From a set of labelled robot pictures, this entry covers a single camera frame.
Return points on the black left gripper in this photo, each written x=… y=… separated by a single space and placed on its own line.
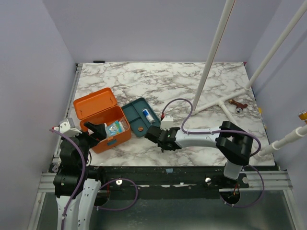
x=99 y=133

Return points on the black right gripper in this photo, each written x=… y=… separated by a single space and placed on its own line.
x=158 y=134

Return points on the teal divided tray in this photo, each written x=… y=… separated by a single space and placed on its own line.
x=135 y=117

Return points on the clear gauze pad packet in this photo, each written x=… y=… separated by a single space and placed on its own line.
x=123 y=124

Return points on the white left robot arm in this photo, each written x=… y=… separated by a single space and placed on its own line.
x=77 y=182

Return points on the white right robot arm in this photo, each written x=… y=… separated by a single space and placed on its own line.
x=233 y=142

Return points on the orange medicine kit box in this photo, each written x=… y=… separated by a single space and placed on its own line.
x=101 y=107

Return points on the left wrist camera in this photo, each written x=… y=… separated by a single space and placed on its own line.
x=67 y=127

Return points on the white PVC pipe frame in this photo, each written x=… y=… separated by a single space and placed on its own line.
x=253 y=29

